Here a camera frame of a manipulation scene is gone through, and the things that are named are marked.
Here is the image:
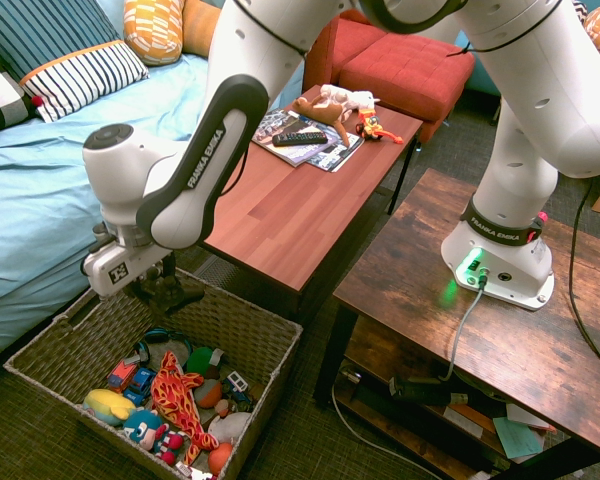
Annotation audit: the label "blue black headphones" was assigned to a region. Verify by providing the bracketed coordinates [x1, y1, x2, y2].
[133, 326, 195, 365]

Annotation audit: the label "grey woven basket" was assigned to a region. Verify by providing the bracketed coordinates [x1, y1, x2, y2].
[3, 267, 304, 480]

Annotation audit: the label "blue white magazine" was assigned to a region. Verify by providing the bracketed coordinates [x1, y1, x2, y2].
[305, 130, 365, 174]

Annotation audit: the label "white pillow with navy stripes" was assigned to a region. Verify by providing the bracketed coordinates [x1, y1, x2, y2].
[19, 40, 151, 124]

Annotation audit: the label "brown plush toy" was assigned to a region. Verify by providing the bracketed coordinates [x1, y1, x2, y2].
[291, 94, 352, 149]

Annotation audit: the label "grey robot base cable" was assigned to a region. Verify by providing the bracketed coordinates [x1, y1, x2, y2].
[438, 268, 490, 383]

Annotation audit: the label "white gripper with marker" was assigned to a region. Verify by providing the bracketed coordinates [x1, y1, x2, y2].
[81, 238, 178, 303]

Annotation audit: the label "orange flame pattern plush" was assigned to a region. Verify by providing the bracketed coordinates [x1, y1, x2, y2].
[150, 350, 221, 467]

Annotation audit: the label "blue white toy van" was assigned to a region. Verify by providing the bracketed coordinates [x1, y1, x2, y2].
[221, 370, 255, 405]

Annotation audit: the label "white floor cable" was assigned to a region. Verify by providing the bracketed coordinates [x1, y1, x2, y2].
[330, 383, 444, 480]

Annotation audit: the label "yellow white patterned pillow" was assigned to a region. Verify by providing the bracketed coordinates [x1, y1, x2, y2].
[123, 0, 186, 68]

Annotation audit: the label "white paper sheet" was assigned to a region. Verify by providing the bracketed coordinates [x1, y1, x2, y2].
[504, 402, 552, 430]

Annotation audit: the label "dark blue striped pillow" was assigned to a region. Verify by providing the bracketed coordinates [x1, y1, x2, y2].
[0, 0, 122, 83]

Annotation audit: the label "reddish wooden coffee table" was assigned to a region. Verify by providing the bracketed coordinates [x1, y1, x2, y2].
[199, 84, 424, 324]

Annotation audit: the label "Captain America plush doll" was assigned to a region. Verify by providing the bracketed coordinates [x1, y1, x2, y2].
[123, 408, 186, 467]

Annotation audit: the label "orange toy truck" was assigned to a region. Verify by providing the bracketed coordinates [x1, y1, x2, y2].
[106, 355, 144, 394]

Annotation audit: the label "green plush ball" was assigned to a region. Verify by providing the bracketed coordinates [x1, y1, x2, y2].
[185, 345, 225, 380]

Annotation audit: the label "mustard striped pillow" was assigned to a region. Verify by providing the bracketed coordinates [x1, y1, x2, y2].
[181, 0, 224, 59]

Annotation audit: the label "thick black cable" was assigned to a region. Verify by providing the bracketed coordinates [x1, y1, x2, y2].
[566, 178, 600, 387]

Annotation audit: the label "orange tufted ottoman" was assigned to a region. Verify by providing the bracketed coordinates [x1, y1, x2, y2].
[338, 30, 477, 145]

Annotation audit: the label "black TV remote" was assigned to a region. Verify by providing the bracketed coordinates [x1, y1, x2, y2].
[271, 130, 329, 148]

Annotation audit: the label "rustic dark wood table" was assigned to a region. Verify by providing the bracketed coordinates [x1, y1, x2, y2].
[313, 167, 600, 480]

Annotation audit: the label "white grey plush toy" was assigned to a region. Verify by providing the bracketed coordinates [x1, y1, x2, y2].
[207, 410, 253, 445]

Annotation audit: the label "yellow plush toy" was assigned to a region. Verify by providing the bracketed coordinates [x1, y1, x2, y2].
[82, 388, 138, 428]

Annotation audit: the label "orange toy excavator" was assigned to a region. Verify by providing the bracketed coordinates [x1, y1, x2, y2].
[355, 106, 405, 146]

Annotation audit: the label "black power adapter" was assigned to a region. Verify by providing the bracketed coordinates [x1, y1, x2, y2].
[388, 375, 469, 408]

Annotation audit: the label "black gamepad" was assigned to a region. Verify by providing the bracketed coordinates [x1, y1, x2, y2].
[129, 271, 206, 317]

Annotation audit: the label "orange armchair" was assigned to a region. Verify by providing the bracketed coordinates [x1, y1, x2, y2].
[302, 8, 389, 93]

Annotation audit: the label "blue toy car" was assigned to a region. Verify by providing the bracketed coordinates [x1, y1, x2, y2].
[122, 367, 158, 406]

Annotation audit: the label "grey orange plush ball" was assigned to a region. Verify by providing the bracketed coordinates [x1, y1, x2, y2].
[193, 378, 224, 410]

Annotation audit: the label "bed with light blue sheet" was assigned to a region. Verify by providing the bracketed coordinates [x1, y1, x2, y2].
[0, 0, 216, 375]

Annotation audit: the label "blue sofa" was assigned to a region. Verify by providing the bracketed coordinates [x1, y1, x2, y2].
[454, 29, 502, 97]

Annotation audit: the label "teal paper sheet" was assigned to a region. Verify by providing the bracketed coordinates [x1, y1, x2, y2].
[492, 416, 546, 460]

